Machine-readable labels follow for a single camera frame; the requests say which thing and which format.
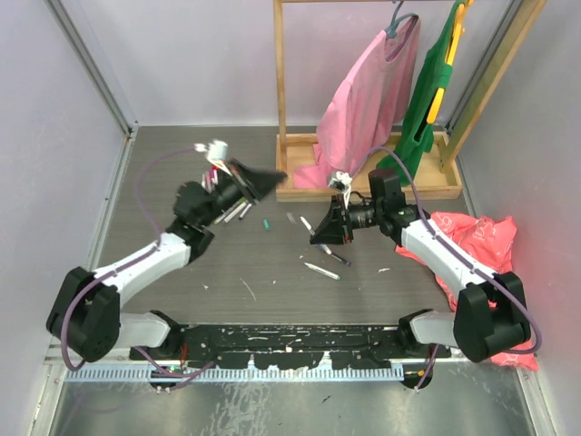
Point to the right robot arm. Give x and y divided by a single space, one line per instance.
490 313

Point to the yellow hanger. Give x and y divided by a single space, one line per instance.
457 30

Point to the green t-shirt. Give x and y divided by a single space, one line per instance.
417 136

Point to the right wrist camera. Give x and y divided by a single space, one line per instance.
339 181

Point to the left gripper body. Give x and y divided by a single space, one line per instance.
238 184

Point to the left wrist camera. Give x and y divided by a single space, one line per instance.
216 152

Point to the yellow cap white marker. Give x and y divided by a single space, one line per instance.
226 217

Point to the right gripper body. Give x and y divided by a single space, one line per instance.
356 216

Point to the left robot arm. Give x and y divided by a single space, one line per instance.
87 315

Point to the pink t-shirt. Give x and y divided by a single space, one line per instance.
372 97

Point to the purple cap white marker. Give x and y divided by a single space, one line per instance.
307 225

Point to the white pen teal tip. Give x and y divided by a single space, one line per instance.
322 271

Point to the white slotted cable duct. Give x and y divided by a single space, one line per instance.
142 373

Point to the blue cap white marker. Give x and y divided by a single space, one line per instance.
244 212

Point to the red plastic bag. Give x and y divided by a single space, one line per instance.
488 242

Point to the dark purple pen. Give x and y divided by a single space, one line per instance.
332 254

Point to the grey hanger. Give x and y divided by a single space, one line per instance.
392 29

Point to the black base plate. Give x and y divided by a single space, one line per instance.
289 347

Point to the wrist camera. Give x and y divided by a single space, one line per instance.
216 152
339 181

